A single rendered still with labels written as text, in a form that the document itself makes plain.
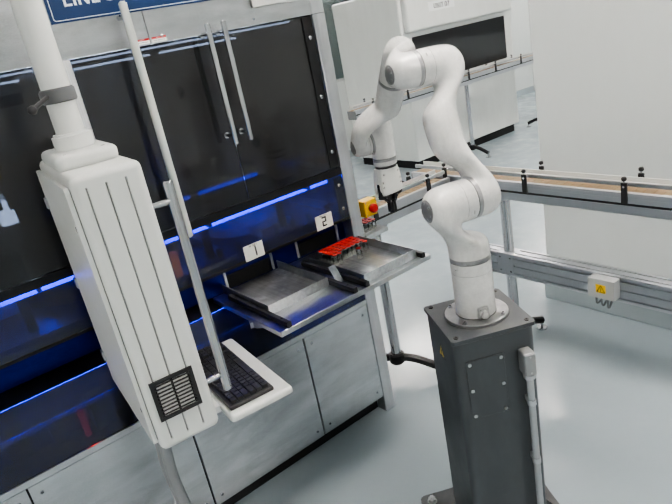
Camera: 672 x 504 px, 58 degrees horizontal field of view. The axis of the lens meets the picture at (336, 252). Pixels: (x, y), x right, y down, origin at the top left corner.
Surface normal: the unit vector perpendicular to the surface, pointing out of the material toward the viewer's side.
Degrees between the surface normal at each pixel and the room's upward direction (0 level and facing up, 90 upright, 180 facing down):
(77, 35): 90
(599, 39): 90
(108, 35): 90
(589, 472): 0
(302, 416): 90
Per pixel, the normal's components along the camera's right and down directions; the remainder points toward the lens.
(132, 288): 0.54, 0.20
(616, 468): -0.18, -0.92
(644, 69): -0.77, 0.36
